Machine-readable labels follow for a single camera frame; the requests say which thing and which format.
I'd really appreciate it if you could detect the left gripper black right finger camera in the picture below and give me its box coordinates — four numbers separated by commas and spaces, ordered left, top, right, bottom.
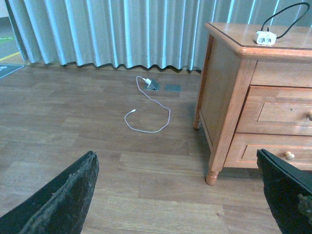
257, 149, 312, 234

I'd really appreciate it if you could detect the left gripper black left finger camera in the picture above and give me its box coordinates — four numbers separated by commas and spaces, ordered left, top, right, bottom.
0, 151, 99, 234

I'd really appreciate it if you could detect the wooden drawer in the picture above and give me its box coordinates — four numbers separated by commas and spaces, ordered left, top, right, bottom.
224, 133, 312, 171
236, 85, 312, 136

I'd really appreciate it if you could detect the white charger with black cable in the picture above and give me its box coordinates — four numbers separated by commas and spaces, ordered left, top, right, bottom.
255, 2, 311, 46

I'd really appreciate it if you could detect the wooden nightstand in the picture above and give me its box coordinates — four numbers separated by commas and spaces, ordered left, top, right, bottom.
193, 22, 312, 185

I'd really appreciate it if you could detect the open metal floor socket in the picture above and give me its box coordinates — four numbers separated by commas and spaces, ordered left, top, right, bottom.
144, 79, 160, 91

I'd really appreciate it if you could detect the closed metal floor socket plate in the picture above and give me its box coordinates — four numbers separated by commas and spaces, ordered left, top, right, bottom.
164, 84, 181, 92

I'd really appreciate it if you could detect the light blue-grey curtain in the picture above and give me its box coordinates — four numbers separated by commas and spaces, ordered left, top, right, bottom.
6, 0, 312, 70

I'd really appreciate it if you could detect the white floor charger with cable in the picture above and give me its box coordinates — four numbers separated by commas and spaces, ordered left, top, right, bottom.
124, 76, 171, 134

